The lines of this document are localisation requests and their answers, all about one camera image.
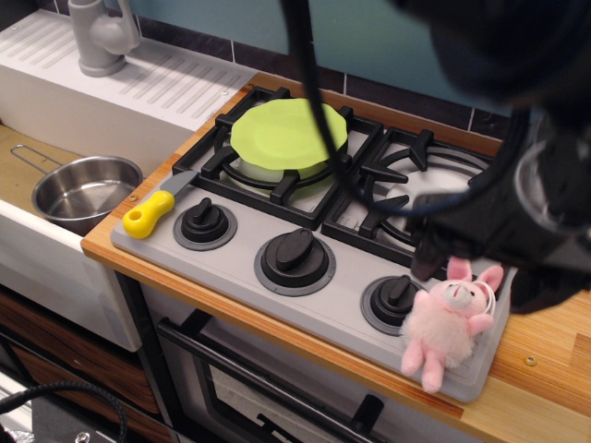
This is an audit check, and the white burner disc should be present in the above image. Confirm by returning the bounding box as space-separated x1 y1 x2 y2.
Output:
220 157 332 191
372 168 472 215

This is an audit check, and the yellow handled toy knife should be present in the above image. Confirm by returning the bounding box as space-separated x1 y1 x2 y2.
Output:
122 171 198 240

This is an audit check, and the black stove knob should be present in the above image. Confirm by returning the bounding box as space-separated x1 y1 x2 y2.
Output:
174 198 237 252
360 275 424 336
254 228 336 297

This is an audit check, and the black braided cable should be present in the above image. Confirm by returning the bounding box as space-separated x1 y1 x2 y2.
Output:
276 0 532 219

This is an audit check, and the green plastic plate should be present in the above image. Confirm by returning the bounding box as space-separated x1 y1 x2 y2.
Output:
230 98 330 171

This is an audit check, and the grey toy stove top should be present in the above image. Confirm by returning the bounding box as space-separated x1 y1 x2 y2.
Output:
109 85 516 405

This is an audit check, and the black left burner grate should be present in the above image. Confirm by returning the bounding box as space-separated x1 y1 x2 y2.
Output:
171 85 385 232

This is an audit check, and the white left burner disc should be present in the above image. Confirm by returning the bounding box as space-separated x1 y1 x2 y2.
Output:
220 157 332 191

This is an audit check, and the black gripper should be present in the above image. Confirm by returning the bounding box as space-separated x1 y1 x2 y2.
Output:
410 138 591 315

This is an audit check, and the white toy sink unit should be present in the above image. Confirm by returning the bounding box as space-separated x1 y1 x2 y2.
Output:
1 9 254 352

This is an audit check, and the stainless steel pot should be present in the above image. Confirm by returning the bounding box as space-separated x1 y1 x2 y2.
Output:
10 144 143 236

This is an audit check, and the wooden drawer front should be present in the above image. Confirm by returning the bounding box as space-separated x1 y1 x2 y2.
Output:
1 286 173 442

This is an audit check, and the black burner grate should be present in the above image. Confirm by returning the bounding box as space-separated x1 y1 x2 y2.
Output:
321 127 490 269
171 85 385 232

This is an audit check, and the toy oven door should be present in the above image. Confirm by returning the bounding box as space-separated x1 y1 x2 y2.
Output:
141 285 472 442

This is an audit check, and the black oven door handle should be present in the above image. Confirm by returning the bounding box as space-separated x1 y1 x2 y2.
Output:
156 315 383 442

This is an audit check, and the black right burner grate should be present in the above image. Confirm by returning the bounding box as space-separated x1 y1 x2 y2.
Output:
321 127 490 269

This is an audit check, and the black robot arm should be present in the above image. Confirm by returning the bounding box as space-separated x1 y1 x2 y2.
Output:
399 1 590 314

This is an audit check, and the black left stove knob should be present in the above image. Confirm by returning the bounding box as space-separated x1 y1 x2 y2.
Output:
174 198 237 252

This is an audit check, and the pink stuffed rabbit toy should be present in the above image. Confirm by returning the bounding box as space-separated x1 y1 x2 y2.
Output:
401 257 504 394

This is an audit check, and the black middle stove knob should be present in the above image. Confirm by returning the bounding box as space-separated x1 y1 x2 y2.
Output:
254 228 336 297

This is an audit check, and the grey toy faucet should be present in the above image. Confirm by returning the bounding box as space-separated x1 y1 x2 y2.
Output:
68 0 140 78

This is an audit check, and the white right burner disc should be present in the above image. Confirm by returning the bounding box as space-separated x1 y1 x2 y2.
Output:
372 168 472 215

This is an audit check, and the black right stove knob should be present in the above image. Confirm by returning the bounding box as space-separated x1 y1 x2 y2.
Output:
360 275 424 336

